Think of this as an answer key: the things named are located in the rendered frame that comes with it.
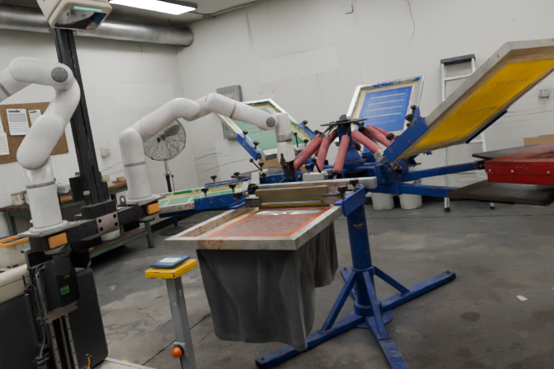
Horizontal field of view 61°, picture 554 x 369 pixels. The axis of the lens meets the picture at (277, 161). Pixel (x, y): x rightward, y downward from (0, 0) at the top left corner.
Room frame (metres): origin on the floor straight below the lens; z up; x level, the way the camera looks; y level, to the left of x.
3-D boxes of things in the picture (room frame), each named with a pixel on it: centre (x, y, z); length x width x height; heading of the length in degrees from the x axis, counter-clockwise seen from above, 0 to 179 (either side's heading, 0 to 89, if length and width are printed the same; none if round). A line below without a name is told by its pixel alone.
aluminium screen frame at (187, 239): (2.06, 0.05, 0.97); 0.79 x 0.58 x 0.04; 152
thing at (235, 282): (1.80, 0.19, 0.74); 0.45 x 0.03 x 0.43; 62
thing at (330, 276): (1.91, -0.11, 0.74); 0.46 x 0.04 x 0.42; 152
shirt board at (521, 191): (2.42, -0.80, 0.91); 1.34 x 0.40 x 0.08; 32
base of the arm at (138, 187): (2.06, 0.63, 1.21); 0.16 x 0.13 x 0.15; 58
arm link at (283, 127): (2.24, -0.01, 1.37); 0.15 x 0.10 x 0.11; 106
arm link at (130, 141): (2.06, 0.62, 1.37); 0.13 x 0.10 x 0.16; 16
